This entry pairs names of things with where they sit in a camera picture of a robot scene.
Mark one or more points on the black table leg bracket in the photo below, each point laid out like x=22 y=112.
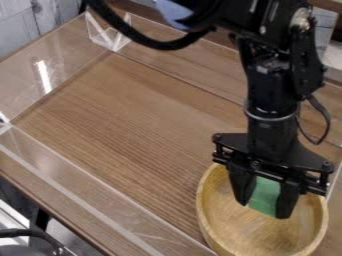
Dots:
x=43 y=222

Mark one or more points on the brown wooden bowl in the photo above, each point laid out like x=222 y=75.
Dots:
x=239 y=231

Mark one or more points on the green rectangular block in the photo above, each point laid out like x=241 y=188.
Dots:
x=265 y=196

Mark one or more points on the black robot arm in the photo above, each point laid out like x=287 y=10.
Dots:
x=275 y=34

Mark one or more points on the clear acrylic tray wall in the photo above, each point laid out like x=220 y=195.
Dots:
x=108 y=139

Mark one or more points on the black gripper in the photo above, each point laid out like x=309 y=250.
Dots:
x=269 y=152

